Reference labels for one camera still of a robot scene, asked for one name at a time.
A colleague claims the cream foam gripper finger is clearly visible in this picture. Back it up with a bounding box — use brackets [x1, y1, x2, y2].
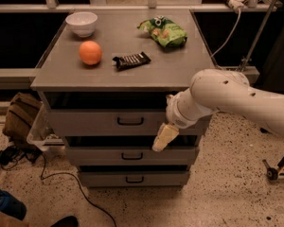
[152, 123, 179, 152]

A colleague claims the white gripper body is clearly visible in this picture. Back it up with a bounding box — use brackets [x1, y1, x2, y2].
[166, 89, 218, 129]

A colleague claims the grey top drawer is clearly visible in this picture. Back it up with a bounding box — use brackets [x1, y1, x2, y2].
[46, 108, 212, 137]

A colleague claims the grey drawer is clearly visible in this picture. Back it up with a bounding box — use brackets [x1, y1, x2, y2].
[66, 147, 199, 166]
[46, 108, 212, 137]
[79, 171, 189, 187]

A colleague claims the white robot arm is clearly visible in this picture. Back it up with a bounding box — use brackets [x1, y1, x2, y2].
[152, 69, 284, 151]

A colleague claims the grey middle drawer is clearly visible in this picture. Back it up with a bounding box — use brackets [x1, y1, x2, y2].
[66, 147, 199, 166]

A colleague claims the grey bottom drawer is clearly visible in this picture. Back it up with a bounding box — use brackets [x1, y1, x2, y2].
[79, 171, 189, 187]

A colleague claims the grey drawer cabinet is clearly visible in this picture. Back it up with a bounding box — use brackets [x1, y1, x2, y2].
[31, 9, 213, 174]

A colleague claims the black chocolate bar wrapper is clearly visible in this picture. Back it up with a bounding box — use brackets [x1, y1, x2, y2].
[113, 52, 151, 70]

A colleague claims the green chip bag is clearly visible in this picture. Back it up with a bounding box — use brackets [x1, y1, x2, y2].
[137, 16, 187, 47]

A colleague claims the orange fruit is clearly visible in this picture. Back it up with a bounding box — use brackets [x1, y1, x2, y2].
[79, 41, 102, 65]

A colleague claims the black wheeled stand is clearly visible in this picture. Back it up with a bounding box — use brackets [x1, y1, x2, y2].
[263, 156, 284, 181]

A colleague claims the clear plastic bin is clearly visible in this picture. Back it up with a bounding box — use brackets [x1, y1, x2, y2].
[27, 106, 64, 152]

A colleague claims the black shoe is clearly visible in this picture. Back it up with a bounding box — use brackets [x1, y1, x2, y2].
[50, 216, 79, 227]

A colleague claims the white bowl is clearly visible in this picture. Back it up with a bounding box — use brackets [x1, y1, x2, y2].
[65, 11, 98, 38]

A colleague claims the brown backpack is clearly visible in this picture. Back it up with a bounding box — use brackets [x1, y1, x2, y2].
[3, 93, 42, 149]

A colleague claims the metal diagonal pole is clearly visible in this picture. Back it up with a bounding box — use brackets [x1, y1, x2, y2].
[238, 0, 277, 72]

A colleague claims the white power cable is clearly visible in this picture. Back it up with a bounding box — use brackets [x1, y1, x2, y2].
[210, 8, 242, 71]

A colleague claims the black floor cable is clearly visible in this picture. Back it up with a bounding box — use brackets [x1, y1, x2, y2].
[0, 145, 117, 227]

